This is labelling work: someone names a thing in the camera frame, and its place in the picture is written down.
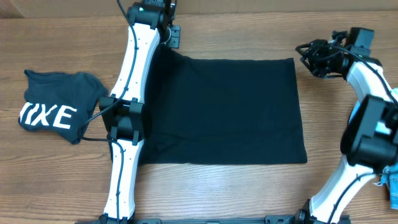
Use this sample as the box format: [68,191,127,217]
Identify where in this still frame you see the plain black t-shirt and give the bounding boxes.
[140,47,307,165]

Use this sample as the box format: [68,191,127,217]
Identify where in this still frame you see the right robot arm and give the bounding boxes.
[265,27,397,223]

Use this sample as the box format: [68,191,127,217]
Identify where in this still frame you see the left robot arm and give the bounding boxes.
[97,1,180,223]

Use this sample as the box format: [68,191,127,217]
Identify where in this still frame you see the light blue garment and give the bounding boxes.
[348,88,398,131]

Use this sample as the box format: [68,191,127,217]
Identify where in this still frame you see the folded black shirt white letters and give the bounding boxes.
[18,70,108,144]

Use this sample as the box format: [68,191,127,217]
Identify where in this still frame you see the blue denim garment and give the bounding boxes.
[374,164,398,210]

